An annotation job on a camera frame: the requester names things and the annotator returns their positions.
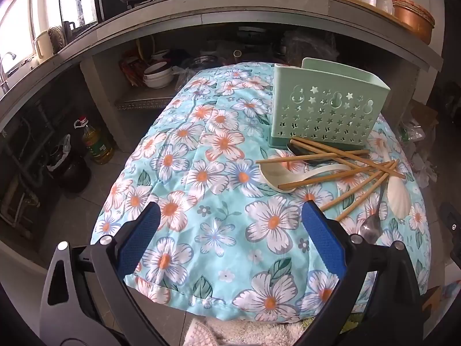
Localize metal spoon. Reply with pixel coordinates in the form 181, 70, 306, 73
359, 183, 385, 244

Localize wooden chopstick three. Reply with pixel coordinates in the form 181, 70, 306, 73
277, 166, 371, 191

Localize white shell rice paddle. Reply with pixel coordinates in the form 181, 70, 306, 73
381, 143, 413, 220

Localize beige soup spoon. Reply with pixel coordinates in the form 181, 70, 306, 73
259, 163, 350, 193

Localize dark ladle spoon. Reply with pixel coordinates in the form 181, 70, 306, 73
287, 143, 332, 166

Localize wooden chopstick one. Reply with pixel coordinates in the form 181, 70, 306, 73
256, 149, 370, 164

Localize wooden chopstick five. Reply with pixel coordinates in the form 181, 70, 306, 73
336, 173, 389, 222

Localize wooden chopstick two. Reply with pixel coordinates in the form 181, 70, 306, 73
290, 137, 404, 179

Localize floral blue quilt cloth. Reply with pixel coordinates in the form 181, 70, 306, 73
91, 63, 431, 323

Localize cooking oil bottle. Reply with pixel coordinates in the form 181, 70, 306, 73
73, 116, 114, 165

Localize green plastic utensil holder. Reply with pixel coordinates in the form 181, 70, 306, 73
268, 58, 390, 149

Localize stacked white bowls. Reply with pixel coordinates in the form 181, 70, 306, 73
143, 61, 173, 89

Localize cream mug on counter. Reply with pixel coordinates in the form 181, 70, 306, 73
34, 31, 54, 63

